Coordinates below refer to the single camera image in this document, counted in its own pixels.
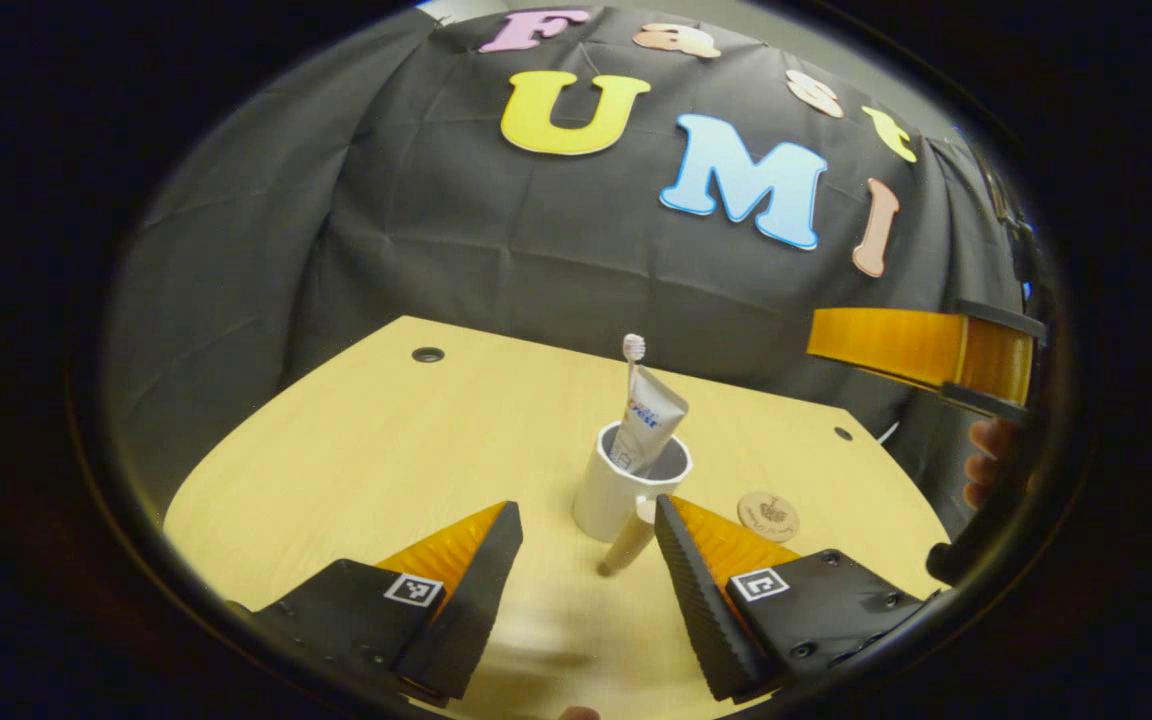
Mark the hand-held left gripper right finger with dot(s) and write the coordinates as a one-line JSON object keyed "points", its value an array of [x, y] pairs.
{"points": [[696, 600]]}

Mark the white toothpaste tube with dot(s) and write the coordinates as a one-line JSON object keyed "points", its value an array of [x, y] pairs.
{"points": [[651, 420]]}

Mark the light wooden desktop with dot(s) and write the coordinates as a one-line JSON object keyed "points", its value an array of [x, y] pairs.
{"points": [[386, 450]]}

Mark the black backdrop cloth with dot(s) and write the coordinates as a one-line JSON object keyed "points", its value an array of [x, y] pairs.
{"points": [[436, 230]]}

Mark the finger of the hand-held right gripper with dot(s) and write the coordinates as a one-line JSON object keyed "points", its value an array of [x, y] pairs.
{"points": [[896, 345]]}

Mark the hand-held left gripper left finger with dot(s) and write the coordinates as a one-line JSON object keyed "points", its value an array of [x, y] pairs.
{"points": [[471, 610]]}

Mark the pale pink toothbrush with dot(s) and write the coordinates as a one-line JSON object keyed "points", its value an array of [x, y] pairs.
{"points": [[633, 347]]}

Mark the round wooden coaster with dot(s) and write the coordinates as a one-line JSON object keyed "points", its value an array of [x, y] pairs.
{"points": [[766, 515]]}

